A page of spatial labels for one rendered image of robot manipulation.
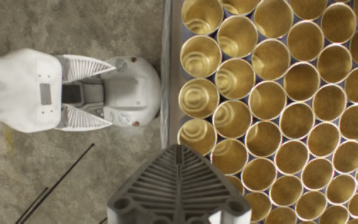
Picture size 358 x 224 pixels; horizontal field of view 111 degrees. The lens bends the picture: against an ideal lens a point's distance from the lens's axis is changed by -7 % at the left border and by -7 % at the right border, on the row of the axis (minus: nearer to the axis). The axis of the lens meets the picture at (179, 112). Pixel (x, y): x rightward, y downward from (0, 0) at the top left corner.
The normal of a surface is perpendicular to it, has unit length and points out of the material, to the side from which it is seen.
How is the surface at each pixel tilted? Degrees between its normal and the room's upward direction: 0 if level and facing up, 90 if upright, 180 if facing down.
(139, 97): 1
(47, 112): 75
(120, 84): 0
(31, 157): 0
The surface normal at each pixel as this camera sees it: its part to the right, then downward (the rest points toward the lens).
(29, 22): 0.00, 0.15
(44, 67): 0.96, 0.10
